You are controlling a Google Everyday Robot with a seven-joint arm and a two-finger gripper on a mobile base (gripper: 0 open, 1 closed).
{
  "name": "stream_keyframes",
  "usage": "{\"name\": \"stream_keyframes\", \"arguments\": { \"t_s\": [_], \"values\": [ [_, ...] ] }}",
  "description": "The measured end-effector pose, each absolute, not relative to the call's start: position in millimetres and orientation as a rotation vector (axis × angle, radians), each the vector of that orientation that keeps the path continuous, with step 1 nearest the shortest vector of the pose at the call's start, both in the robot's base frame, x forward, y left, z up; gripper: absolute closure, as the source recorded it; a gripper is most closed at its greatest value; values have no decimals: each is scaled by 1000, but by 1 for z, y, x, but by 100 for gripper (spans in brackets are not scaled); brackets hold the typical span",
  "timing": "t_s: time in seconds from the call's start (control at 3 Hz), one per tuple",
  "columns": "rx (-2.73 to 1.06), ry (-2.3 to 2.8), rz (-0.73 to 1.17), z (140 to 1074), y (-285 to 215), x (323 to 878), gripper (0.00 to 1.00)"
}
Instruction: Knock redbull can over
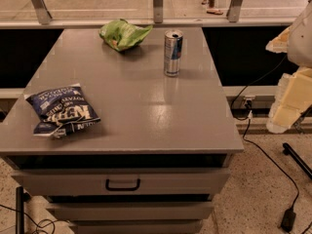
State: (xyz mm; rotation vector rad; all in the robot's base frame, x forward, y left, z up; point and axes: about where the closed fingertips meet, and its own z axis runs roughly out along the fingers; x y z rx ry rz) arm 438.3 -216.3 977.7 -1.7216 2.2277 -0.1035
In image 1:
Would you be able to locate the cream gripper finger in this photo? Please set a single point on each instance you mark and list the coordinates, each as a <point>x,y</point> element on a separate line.
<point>293,97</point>
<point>280,43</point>

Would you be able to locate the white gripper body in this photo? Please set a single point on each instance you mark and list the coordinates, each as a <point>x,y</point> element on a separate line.
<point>301,39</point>

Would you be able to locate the silver blue redbull can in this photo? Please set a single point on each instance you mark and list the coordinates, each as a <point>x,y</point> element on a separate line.
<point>172,52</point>

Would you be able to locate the black stand leg right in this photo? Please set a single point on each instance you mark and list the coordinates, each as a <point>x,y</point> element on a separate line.
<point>288,150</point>

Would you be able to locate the black stand leg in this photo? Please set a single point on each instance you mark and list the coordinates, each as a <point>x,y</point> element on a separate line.
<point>288,150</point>
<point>21,198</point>

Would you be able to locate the black power adapter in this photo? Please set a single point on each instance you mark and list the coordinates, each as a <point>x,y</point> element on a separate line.
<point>288,220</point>

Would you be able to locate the grey drawer cabinet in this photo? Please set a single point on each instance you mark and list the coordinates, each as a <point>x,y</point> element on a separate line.
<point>176,135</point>

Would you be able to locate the green chip bag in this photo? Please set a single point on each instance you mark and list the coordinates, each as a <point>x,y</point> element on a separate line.
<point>121,35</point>

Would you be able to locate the blue kettle chip bag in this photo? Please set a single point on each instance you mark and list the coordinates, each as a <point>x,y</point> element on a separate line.
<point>62,111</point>

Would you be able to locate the black stand leg left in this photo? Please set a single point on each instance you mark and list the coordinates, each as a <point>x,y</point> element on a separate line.
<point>21,198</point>

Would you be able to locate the wall power outlet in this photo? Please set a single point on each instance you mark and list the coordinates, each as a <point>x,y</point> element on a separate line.
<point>248,101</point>

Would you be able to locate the metal railing post right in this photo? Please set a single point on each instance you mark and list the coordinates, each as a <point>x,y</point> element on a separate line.
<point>234,10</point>

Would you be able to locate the metal railing post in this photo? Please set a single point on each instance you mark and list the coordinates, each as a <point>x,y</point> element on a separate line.
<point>158,11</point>
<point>43,15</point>
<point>234,10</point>

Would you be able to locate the metal railing post middle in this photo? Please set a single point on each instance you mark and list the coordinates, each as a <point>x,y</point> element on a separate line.
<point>158,11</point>

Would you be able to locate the black drawer handle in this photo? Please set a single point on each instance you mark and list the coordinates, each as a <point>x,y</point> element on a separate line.
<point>122,185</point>

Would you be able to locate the metal railing post left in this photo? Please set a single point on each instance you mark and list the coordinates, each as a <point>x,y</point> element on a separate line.
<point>43,15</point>

